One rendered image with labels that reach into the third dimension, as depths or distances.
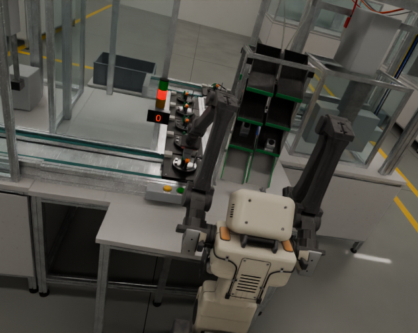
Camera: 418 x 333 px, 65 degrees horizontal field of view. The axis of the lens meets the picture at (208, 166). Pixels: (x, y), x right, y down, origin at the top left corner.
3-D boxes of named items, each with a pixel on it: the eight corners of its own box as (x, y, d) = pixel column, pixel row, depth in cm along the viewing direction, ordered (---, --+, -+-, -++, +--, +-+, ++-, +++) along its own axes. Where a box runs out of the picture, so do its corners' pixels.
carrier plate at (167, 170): (204, 185, 181) (205, 182, 179) (161, 178, 176) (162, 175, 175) (203, 162, 200) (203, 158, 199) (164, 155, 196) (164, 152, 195)
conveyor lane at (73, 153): (201, 197, 185) (205, 184, 180) (45, 174, 171) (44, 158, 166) (199, 169, 209) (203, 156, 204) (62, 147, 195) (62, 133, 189)
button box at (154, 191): (185, 205, 171) (187, 195, 167) (144, 199, 167) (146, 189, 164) (185, 196, 176) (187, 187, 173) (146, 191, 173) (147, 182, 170)
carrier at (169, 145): (202, 160, 202) (207, 143, 195) (164, 154, 198) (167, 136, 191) (201, 141, 222) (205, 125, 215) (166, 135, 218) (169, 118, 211)
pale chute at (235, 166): (242, 184, 183) (243, 183, 179) (219, 178, 183) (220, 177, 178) (252, 138, 189) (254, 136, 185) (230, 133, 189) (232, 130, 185)
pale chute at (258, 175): (267, 188, 186) (269, 187, 181) (245, 182, 185) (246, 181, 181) (277, 143, 192) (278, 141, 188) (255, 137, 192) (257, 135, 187)
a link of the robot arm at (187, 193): (217, 89, 110) (245, 98, 112) (210, 88, 123) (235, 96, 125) (181, 209, 119) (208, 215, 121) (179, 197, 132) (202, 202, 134)
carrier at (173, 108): (199, 125, 242) (203, 110, 236) (168, 119, 238) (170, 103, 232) (199, 111, 263) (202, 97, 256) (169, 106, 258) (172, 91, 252)
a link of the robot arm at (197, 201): (188, 211, 116) (203, 215, 117) (193, 184, 119) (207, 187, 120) (183, 215, 124) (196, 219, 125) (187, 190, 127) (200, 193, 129)
